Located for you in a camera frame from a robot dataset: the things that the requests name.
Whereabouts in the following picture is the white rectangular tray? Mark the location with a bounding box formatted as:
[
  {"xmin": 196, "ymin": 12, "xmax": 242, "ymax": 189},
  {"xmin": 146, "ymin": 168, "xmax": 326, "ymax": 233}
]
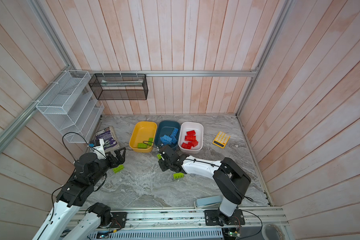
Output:
[{"xmin": 178, "ymin": 122, "xmax": 204, "ymax": 154}]

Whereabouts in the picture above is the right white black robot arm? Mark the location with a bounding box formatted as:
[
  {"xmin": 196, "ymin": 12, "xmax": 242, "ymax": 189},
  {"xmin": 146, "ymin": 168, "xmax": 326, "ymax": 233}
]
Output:
[{"xmin": 158, "ymin": 146, "xmax": 252, "ymax": 227}]

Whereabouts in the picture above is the white wire mesh shelf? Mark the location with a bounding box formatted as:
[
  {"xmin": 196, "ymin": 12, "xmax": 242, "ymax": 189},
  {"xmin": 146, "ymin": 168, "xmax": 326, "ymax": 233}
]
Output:
[{"xmin": 37, "ymin": 71, "xmax": 104, "ymax": 144}]

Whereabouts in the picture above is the blue lego front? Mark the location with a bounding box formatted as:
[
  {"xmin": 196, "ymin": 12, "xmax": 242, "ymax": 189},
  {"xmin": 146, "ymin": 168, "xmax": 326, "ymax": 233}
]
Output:
[{"xmin": 171, "ymin": 128, "xmax": 179, "ymax": 137}]

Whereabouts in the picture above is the aluminium back frame bar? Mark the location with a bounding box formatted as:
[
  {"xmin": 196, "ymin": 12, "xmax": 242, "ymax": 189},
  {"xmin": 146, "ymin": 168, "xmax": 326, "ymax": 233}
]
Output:
[{"xmin": 88, "ymin": 70, "xmax": 258, "ymax": 77}]

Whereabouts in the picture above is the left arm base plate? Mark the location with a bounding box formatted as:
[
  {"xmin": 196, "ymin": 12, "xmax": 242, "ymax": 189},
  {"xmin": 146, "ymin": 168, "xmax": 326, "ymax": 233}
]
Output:
[{"xmin": 84, "ymin": 211, "xmax": 128, "ymax": 230}]

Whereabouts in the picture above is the red lego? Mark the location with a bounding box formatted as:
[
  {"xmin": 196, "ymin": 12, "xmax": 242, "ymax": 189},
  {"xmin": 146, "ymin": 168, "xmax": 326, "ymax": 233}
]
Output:
[
  {"xmin": 181, "ymin": 142, "xmax": 192, "ymax": 150},
  {"xmin": 185, "ymin": 135, "xmax": 197, "ymax": 142},
  {"xmin": 186, "ymin": 130, "xmax": 196, "ymax": 136},
  {"xmin": 191, "ymin": 140, "xmax": 199, "ymax": 147}
]

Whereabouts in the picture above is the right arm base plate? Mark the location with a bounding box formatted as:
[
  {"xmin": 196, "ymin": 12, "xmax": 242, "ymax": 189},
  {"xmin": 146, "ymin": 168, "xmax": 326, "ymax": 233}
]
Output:
[{"xmin": 204, "ymin": 209, "xmax": 245, "ymax": 227}]

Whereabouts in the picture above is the yellow calculator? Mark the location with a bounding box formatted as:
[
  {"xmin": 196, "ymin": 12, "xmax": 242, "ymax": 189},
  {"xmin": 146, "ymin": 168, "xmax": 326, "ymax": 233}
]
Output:
[{"xmin": 213, "ymin": 131, "xmax": 231, "ymax": 149}]

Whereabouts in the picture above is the aluminium front rail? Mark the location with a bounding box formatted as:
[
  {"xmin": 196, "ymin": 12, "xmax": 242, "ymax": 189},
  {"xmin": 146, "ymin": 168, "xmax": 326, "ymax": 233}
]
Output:
[{"xmin": 41, "ymin": 206, "xmax": 289, "ymax": 233}]

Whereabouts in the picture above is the dark teal rectangular tray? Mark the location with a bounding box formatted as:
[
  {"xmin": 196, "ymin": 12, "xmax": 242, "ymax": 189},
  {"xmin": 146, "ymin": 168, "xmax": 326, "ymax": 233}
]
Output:
[{"xmin": 154, "ymin": 120, "xmax": 181, "ymax": 151}]

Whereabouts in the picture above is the yellow rectangular tray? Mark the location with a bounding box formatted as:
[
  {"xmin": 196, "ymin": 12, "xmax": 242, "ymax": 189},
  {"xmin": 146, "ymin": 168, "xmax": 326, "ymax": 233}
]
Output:
[{"xmin": 129, "ymin": 121, "xmax": 158, "ymax": 153}]

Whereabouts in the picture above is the small green lego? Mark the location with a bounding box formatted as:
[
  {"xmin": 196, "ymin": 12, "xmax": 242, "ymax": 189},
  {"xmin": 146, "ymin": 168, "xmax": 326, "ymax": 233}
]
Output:
[{"xmin": 113, "ymin": 165, "xmax": 125, "ymax": 174}]

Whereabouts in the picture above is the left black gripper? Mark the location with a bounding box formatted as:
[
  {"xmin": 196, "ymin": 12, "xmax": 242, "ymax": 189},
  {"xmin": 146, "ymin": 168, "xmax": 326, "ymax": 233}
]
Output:
[{"xmin": 89, "ymin": 147, "xmax": 127, "ymax": 186}]

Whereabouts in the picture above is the light blue stapler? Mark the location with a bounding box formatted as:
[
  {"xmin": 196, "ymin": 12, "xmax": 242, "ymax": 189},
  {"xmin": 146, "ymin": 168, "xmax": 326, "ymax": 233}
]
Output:
[{"xmin": 194, "ymin": 195, "xmax": 223, "ymax": 208}]

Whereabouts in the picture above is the black mesh basket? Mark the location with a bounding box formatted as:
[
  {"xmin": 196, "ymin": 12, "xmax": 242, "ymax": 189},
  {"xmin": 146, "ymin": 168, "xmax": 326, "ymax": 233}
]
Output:
[{"xmin": 89, "ymin": 73, "xmax": 149, "ymax": 101}]

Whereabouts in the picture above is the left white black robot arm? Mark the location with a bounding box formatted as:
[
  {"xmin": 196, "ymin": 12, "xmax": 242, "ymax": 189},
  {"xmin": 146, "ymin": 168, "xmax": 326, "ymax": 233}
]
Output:
[{"xmin": 34, "ymin": 139, "xmax": 126, "ymax": 240}]

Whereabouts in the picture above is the purple book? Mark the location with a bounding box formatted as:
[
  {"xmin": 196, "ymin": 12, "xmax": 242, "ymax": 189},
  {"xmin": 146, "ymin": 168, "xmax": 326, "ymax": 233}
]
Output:
[{"xmin": 95, "ymin": 127, "xmax": 120, "ymax": 153}]

